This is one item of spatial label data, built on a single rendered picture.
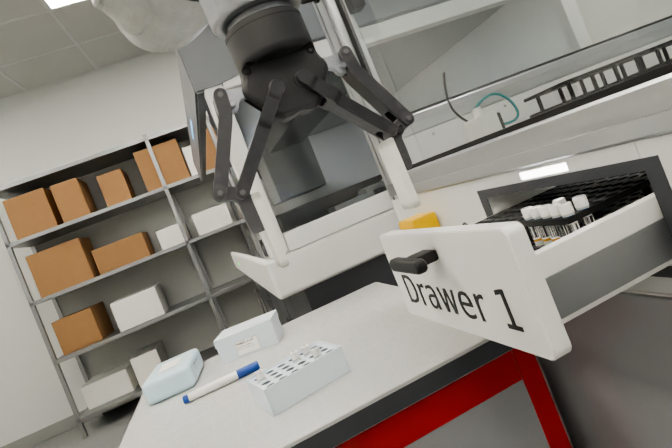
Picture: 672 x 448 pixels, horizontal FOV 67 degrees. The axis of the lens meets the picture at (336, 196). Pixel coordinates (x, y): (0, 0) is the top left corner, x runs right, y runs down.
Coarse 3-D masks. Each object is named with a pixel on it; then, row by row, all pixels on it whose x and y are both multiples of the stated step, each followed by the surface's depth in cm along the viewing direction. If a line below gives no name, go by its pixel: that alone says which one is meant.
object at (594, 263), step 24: (624, 216) 43; (648, 216) 44; (576, 240) 42; (600, 240) 42; (624, 240) 43; (648, 240) 43; (552, 264) 41; (576, 264) 41; (600, 264) 42; (624, 264) 43; (648, 264) 43; (552, 288) 41; (576, 288) 41; (600, 288) 42; (624, 288) 43; (576, 312) 41
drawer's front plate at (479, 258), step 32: (480, 224) 44; (512, 224) 39; (448, 256) 49; (480, 256) 43; (512, 256) 38; (416, 288) 60; (448, 288) 52; (480, 288) 45; (512, 288) 40; (544, 288) 38; (448, 320) 55; (480, 320) 48; (544, 320) 38; (544, 352) 39
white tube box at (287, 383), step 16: (336, 352) 71; (272, 368) 74; (288, 368) 71; (304, 368) 68; (320, 368) 69; (336, 368) 70; (256, 384) 70; (272, 384) 66; (288, 384) 67; (304, 384) 68; (320, 384) 69; (256, 400) 71; (272, 400) 66; (288, 400) 67
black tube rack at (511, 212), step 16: (624, 176) 55; (640, 176) 52; (544, 192) 66; (560, 192) 61; (576, 192) 57; (592, 192) 54; (608, 192) 50; (624, 192) 48; (640, 192) 58; (512, 208) 63; (592, 208) 47; (608, 208) 56
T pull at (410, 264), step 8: (408, 256) 52; (416, 256) 51; (424, 256) 50; (432, 256) 51; (392, 264) 54; (400, 264) 51; (408, 264) 49; (416, 264) 48; (424, 264) 48; (408, 272) 50; (416, 272) 48; (424, 272) 48
